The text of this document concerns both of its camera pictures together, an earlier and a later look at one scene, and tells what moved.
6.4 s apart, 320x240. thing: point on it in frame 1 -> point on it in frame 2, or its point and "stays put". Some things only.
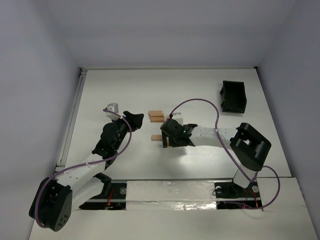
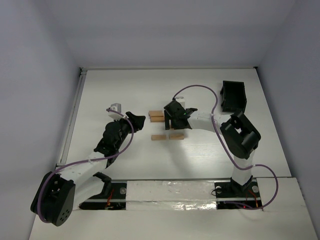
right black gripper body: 167,128 -> 171,114
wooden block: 157,119 stays put
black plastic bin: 233,95 stays put
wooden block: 156,138 stays put
